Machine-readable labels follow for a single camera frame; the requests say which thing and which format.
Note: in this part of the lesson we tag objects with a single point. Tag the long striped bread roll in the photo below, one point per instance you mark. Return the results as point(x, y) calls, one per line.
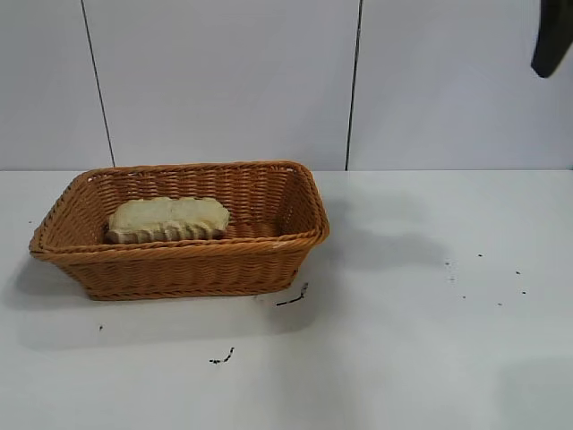
point(170, 217)

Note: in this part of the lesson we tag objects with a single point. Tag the brown woven wicker basket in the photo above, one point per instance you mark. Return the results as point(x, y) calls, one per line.
point(179, 269)

